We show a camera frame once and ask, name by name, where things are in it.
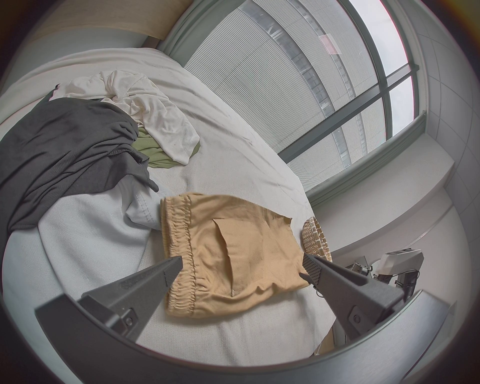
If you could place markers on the black garment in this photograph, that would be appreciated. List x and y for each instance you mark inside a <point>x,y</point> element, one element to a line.
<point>67,157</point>

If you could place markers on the bed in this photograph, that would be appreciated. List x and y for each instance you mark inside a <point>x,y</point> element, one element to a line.
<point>243,161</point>

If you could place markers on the window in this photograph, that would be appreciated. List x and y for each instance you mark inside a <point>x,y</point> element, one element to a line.
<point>262,75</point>

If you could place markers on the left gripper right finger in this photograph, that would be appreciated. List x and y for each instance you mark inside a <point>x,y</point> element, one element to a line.
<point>356,300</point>

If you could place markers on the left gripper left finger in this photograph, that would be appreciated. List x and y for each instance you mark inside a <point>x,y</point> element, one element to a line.
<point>127,300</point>

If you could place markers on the pale blue garment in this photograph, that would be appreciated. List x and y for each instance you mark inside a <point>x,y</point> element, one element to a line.
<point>93,232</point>

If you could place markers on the blue-green curtain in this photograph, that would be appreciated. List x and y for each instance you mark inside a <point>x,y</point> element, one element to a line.
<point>367,165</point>
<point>187,26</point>

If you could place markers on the round woven basket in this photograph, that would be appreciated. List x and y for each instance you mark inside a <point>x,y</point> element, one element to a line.
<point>317,240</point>

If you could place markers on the green garment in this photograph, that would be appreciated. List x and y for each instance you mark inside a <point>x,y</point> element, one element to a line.
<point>157,155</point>

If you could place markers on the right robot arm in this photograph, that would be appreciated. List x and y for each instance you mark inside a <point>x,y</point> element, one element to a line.
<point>397,260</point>

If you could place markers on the white garment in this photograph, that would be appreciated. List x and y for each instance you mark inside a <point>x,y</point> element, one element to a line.
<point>165,120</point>

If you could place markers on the tan shorts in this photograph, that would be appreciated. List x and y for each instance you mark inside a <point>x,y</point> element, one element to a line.
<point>255,255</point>

